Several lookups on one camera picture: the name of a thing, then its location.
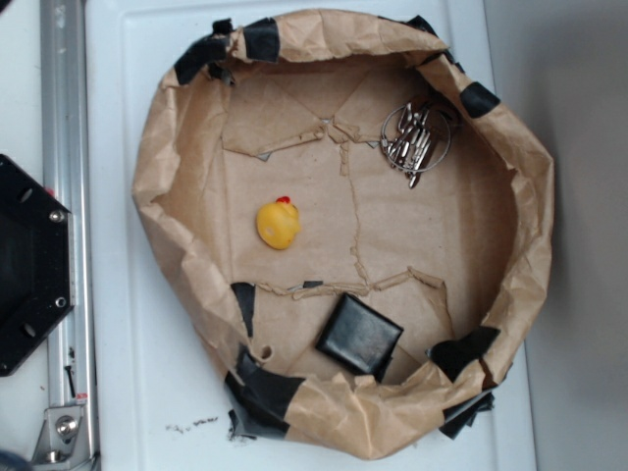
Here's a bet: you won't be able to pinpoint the yellow rubber duck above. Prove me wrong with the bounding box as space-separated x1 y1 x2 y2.
256 196 301 250

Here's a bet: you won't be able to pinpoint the metal corner bracket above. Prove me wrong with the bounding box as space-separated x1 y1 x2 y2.
30 405 92 470

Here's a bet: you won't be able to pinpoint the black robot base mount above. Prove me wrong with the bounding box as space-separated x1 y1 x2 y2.
1 155 74 377

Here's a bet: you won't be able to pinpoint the silver keys on ring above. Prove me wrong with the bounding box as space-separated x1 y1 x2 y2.
380 100 460 189

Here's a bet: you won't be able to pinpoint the black leather wallet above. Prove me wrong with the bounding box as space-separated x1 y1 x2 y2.
315 293 403 382

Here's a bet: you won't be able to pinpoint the white plastic tray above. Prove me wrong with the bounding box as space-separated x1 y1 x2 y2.
85 1 536 470

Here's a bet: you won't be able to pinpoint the brown paper bin liner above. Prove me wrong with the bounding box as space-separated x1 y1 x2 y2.
132 9 554 459

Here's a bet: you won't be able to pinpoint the aluminium extrusion rail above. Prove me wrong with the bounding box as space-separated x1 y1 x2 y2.
40 1 100 470

